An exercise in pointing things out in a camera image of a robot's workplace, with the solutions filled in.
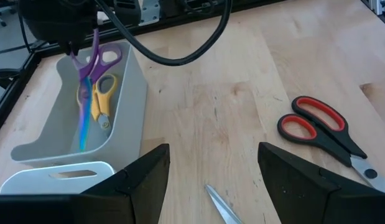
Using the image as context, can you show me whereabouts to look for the purple handled scissors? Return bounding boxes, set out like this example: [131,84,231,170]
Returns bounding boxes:
[69,27,123,152]

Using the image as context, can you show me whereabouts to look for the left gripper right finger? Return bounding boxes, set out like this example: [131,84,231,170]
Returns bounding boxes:
[257,142,385,224]

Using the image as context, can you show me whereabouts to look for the silver frame bracket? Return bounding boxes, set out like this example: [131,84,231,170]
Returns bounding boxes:
[138,0,162,26]

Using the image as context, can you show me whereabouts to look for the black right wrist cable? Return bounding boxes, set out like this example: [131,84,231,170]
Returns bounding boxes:
[94,0,233,67]

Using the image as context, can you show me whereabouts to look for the white plastic bin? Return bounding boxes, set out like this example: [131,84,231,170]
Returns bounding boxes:
[0,161,116,195]

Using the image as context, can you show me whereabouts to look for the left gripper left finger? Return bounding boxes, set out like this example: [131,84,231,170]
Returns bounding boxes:
[0,143,170,224]

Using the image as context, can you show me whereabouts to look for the black and red scissors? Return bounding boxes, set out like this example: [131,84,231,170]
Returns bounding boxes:
[276,95,385,194]

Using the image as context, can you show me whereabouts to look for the red handled scissors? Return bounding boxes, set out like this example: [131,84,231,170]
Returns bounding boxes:
[204,184,244,224]

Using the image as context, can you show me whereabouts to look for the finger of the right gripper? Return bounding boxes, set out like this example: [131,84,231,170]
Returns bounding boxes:
[65,39,80,57]

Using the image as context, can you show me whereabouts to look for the yellow handled scissors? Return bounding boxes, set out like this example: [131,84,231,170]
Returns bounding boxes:
[76,73,118,131]

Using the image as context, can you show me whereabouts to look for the grey plastic bin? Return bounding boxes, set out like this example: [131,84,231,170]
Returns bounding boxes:
[10,42,149,171]

